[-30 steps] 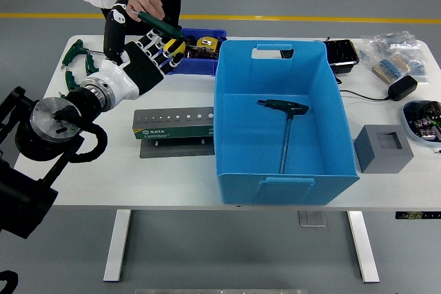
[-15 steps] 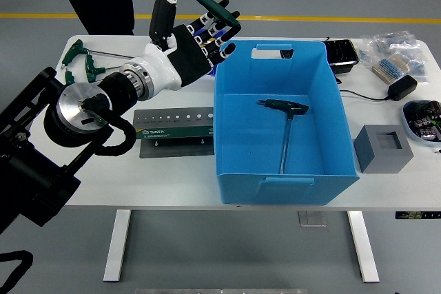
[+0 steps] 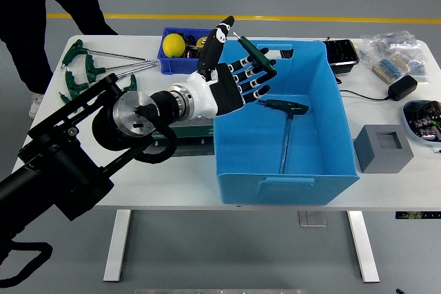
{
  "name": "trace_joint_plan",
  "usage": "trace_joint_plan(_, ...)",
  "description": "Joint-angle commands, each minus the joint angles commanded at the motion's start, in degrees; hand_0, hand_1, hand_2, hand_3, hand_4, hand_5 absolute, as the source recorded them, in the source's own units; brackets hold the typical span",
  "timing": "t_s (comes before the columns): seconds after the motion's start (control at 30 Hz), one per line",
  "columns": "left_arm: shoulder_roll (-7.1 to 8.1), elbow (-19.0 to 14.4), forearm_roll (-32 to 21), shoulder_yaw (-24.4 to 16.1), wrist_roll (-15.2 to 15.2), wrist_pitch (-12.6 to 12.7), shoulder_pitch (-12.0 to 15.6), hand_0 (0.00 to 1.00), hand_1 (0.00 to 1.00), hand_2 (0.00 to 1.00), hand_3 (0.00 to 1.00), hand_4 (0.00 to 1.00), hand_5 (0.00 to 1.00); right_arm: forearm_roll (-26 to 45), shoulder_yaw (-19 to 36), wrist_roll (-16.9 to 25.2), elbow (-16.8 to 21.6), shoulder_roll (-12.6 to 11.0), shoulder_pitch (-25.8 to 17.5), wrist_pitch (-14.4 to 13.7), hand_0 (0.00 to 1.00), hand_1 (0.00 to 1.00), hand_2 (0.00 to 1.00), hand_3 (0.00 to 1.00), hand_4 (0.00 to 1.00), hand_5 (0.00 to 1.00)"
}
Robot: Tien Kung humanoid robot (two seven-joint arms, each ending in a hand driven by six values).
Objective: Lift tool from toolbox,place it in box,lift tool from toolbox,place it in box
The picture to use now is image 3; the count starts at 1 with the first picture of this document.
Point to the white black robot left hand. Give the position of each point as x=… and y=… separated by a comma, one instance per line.
x=224, y=91

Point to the grey green wrench holder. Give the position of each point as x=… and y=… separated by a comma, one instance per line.
x=196, y=132

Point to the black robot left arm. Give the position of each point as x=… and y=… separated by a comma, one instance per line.
x=69, y=163

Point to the large light blue box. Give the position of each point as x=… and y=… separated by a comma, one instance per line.
x=275, y=142

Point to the dark small parts bundle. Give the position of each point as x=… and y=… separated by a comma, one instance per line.
x=192, y=53

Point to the small dark blue bin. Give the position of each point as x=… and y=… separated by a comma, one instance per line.
x=179, y=66

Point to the white table leg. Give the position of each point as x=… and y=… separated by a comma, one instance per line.
x=117, y=246
x=363, y=246

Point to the small black part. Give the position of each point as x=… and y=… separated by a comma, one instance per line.
x=191, y=40

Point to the yellow ball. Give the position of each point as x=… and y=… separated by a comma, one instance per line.
x=174, y=45

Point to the black table control panel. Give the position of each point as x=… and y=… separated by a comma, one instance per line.
x=417, y=215

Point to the metal floor plate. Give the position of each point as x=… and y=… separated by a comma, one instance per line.
x=312, y=219

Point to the black plastic tray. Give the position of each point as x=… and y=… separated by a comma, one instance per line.
x=341, y=53

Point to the grey cube with recess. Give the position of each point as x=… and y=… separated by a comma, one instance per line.
x=370, y=153

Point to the light blue bowl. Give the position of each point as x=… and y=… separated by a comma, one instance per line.
x=408, y=125

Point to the blue resistor tape bundle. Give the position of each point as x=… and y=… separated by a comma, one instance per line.
x=391, y=68

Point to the clear bag of parts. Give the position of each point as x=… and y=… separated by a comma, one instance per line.
x=389, y=41

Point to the dark electronic parts pile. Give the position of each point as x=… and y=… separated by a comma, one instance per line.
x=427, y=118

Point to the black power adapter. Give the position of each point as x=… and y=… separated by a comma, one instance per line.
x=403, y=87

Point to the clear bag with blue parts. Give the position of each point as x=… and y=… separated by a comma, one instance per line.
x=418, y=63

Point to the person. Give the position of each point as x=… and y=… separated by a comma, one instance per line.
x=20, y=32

